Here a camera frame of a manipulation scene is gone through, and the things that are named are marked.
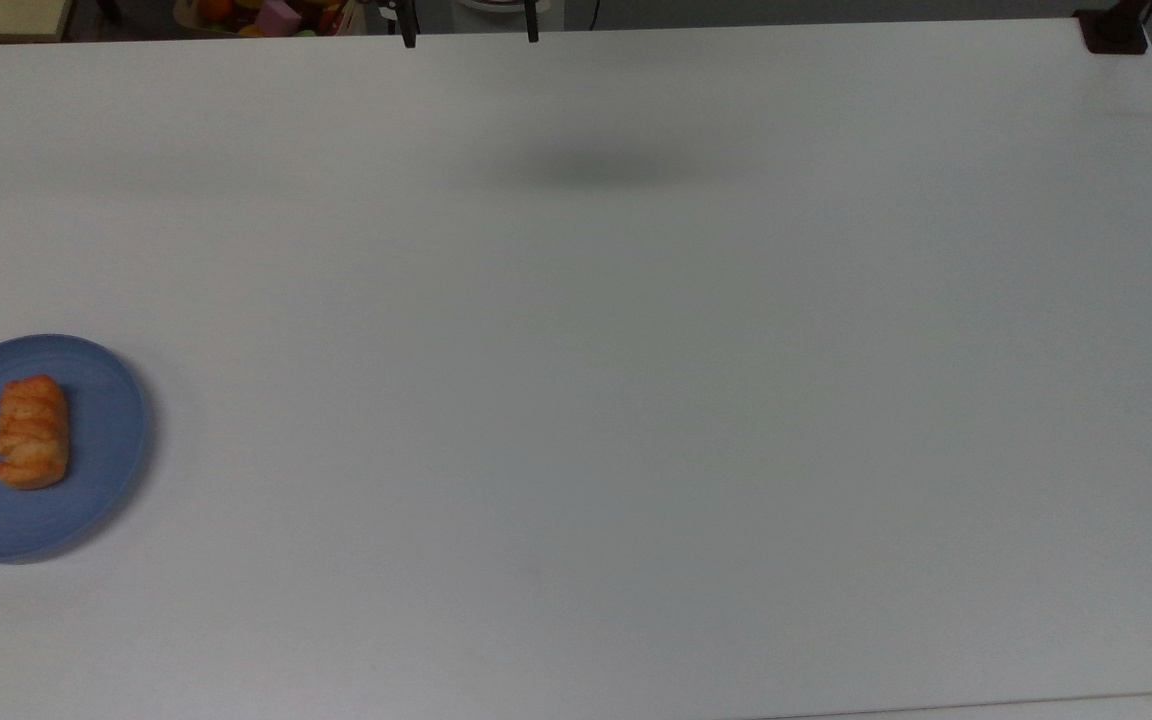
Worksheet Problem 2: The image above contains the dark table clamp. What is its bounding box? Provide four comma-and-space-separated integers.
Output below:
1076, 0, 1152, 55

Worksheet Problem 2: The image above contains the light wooden board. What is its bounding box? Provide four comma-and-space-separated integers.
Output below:
0, 0, 75, 44

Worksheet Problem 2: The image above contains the box of toy food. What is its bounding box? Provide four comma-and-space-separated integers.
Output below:
173, 0, 367, 39

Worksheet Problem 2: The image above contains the pink toy block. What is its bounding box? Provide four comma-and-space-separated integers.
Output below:
258, 0, 304, 38

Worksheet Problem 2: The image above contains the orange glazed bread roll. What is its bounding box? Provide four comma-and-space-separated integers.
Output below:
0, 375, 70, 491

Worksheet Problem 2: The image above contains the blue round plate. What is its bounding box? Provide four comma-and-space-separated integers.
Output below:
0, 334, 149, 562

